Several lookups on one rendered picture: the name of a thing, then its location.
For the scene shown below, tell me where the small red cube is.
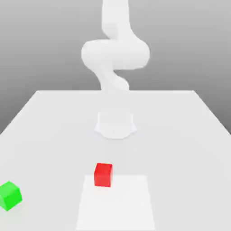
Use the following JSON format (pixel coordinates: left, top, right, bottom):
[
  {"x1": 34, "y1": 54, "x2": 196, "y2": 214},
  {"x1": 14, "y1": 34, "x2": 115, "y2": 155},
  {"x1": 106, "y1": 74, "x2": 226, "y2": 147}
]
[{"x1": 94, "y1": 162, "x2": 113, "y2": 188}]

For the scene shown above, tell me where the small green cube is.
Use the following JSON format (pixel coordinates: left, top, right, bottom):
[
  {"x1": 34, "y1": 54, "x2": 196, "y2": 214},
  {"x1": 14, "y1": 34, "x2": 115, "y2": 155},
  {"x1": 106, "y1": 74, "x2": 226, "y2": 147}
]
[{"x1": 0, "y1": 180, "x2": 23, "y2": 212}]

